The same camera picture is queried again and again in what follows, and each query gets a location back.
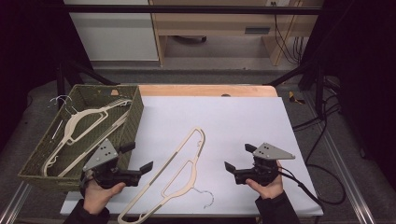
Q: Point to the green woven basket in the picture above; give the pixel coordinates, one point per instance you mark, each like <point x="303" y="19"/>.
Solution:
<point x="132" y="124"/>

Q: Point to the black metal stand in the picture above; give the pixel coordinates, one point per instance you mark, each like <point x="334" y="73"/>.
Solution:
<point x="319" y="84"/>
<point x="61" y="84"/>

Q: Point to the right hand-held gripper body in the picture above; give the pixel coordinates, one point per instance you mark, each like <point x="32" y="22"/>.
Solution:
<point x="271" y="152"/>

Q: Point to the aluminium rail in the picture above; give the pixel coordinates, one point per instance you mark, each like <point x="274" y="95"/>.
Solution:
<point x="14" y="203"/>
<point x="351" y="186"/>

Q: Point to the white cabinet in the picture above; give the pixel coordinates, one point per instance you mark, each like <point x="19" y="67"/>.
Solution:
<point x="118" y="37"/>

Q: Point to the black horizontal frame bar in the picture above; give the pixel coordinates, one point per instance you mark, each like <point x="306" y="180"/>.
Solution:
<point x="186" y="9"/>

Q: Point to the wooden table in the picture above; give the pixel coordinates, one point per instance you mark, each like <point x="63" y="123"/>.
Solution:
<point x="186" y="90"/>

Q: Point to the yellow and black tool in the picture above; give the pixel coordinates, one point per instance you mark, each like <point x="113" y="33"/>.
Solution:
<point x="292" y="97"/>

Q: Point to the person's left hand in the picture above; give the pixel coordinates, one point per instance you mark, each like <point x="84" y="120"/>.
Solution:
<point x="98" y="199"/>

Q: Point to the thin white strip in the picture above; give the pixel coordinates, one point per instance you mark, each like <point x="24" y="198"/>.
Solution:
<point x="58" y="129"/>

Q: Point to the person's right hand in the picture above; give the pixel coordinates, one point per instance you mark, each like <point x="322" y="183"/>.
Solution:
<point x="269" y="190"/>

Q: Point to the white paper sheet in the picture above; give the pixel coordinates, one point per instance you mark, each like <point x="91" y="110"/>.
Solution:
<point x="236" y="124"/>

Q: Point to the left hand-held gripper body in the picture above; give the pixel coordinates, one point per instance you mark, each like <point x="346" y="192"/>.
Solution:
<point x="104" y="155"/>

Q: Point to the light wooden desk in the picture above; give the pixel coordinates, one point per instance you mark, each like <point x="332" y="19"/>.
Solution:
<point x="218" y="23"/>

